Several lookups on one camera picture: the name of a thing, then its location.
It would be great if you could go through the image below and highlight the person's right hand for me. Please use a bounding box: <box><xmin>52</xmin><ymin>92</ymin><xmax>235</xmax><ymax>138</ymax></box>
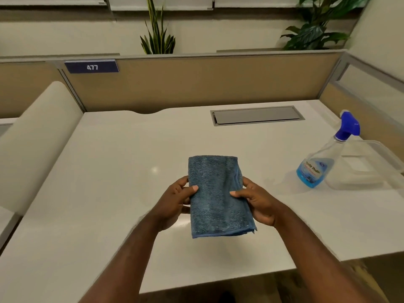
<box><xmin>229</xmin><ymin>176</ymin><xmax>286</xmax><ymax>228</ymax></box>

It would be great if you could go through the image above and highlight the person's left hand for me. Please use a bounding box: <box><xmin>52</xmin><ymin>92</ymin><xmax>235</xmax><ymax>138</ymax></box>
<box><xmin>151</xmin><ymin>175</ymin><xmax>199</xmax><ymax>232</ymax></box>

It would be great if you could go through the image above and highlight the blue microfiber cloth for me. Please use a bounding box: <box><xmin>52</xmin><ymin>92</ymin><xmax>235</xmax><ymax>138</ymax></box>
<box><xmin>188</xmin><ymin>155</ymin><xmax>258</xmax><ymax>239</ymax></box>

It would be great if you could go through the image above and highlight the spray bottle blue liquid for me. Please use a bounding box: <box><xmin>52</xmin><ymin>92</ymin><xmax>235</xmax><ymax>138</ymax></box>
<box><xmin>296</xmin><ymin>110</ymin><xmax>361</xmax><ymax>189</ymax></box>

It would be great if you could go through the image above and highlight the person's left forearm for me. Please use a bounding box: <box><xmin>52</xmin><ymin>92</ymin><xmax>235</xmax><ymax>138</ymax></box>
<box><xmin>79</xmin><ymin>213</ymin><xmax>173</xmax><ymax>303</ymax></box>

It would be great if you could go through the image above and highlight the person's right forearm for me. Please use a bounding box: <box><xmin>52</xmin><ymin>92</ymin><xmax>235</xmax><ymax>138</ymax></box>
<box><xmin>274</xmin><ymin>203</ymin><xmax>389</xmax><ymax>303</ymax></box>

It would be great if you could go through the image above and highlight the white table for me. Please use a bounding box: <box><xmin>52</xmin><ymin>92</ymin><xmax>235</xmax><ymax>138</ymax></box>
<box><xmin>0</xmin><ymin>100</ymin><xmax>404</xmax><ymax>303</ymax></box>

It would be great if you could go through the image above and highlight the clear plastic container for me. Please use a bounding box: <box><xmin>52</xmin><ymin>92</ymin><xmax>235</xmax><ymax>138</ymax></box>
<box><xmin>325</xmin><ymin>135</ymin><xmax>404</xmax><ymax>191</ymax></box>

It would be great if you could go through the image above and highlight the white rounded divider panel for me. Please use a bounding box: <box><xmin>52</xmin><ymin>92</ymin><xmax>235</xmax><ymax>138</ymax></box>
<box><xmin>0</xmin><ymin>81</ymin><xmax>84</xmax><ymax>217</ymax></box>

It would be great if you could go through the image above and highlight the dark blue desk sign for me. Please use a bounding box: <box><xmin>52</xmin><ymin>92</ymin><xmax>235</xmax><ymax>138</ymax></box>
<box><xmin>64</xmin><ymin>59</ymin><xmax>120</xmax><ymax>74</ymax></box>

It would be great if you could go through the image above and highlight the snake plant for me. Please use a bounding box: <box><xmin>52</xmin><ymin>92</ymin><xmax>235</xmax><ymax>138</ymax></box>
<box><xmin>140</xmin><ymin>0</ymin><xmax>176</xmax><ymax>55</ymax></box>

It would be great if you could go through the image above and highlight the white neighbouring desk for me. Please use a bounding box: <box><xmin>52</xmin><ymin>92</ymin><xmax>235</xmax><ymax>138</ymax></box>
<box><xmin>0</xmin><ymin>117</ymin><xmax>23</xmax><ymax>250</ymax></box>

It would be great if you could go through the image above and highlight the broad-leaf green plant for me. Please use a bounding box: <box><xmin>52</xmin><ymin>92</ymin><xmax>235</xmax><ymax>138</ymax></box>
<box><xmin>280</xmin><ymin>0</ymin><xmax>373</xmax><ymax>51</ymax></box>

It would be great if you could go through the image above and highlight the glass-topped beige partition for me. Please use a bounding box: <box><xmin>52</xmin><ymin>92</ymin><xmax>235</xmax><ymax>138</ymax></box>
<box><xmin>319</xmin><ymin>49</ymin><xmax>404</xmax><ymax>161</ymax></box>

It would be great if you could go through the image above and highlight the beige neighbouring partition panel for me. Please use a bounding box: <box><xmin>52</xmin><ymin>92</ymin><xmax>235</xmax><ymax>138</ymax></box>
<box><xmin>0</xmin><ymin>59</ymin><xmax>86</xmax><ymax>119</ymax></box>

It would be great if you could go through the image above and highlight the white window blind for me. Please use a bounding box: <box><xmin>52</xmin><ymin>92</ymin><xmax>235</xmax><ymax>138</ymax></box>
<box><xmin>214</xmin><ymin>0</ymin><xmax>302</xmax><ymax>8</ymax></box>
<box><xmin>0</xmin><ymin>0</ymin><xmax>107</xmax><ymax>6</ymax></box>
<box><xmin>107</xmin><ymin>0</ymin><xmax>214</xmax><ymax>11</ymax></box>

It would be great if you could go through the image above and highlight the grey cable tray cover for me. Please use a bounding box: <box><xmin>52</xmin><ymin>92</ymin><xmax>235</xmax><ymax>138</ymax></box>
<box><xmin>210</xmin><ymin>105</ymin><xmax>306</xmax><ymax>127</ymax></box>

